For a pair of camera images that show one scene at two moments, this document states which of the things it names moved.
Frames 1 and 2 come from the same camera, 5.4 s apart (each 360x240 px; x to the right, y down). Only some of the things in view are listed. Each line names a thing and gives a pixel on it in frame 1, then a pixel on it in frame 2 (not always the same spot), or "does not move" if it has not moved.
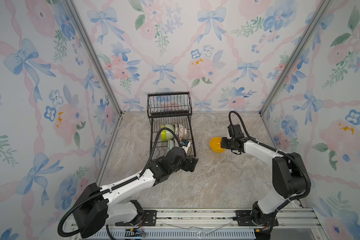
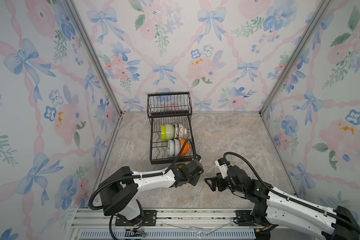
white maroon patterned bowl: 182,131 does not move
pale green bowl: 169,135 does not move
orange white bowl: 187,149 does not move
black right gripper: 223,144 -> 218,178
